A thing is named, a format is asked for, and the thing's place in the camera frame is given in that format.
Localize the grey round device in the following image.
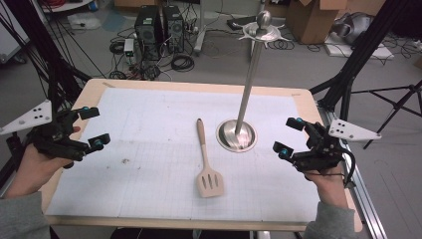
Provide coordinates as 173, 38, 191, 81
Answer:
331, 12, 375, 45

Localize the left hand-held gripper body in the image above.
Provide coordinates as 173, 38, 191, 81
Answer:
0, 99, 91, 162

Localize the black metal frame stand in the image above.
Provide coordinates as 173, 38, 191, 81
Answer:
0, 0, 92, 114
309, 0, 414, 114

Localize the brown wooden panel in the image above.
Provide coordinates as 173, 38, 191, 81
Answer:
113, 0, 157, 8

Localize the flat black device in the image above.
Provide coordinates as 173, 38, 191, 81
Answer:
226, 14, 257, 32

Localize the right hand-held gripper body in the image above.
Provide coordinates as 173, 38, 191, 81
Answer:
292, 118, 382, 173

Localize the small white power supply box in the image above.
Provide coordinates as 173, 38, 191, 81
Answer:
122, 38, 135, 58

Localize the black tripod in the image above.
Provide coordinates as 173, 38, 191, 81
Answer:
350, 79, 422, 150

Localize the clear plastic bag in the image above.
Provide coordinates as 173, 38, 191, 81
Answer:
67, 12, 103, 31

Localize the coiled black cable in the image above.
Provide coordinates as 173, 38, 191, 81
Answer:
170, 53, 196, 73

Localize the grey metal stand leg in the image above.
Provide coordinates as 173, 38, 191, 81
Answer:
193, 0, 209, 55

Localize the black computer tower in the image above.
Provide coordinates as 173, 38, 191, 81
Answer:
161, 4, 185, 54
133, 5, 164, 63

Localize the person's right hand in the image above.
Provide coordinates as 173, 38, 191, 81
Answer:
303, 163, 350, 210

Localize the person's left hand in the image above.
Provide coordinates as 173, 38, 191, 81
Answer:
6, 143, 75, 200

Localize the white floor board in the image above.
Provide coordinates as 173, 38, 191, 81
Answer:
322, 32, 396, 62

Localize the brown cardboard box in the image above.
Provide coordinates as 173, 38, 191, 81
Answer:
286, 0, 350, 45

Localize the metal utensil stand with hooks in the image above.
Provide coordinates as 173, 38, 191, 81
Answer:
215, 10, 292, 154

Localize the aluminium rail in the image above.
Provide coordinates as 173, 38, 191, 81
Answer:
317, 105, 388, 239

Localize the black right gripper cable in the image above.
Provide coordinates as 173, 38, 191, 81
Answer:
337, 147, 357, 189

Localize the white grid paper mat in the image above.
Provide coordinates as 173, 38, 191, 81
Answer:
44, 87, 321, 223

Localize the beige slotted spatula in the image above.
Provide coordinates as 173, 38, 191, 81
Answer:
195, 118, 225, 199

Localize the white round table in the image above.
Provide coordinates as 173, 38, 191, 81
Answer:
39, 0, 95, 14

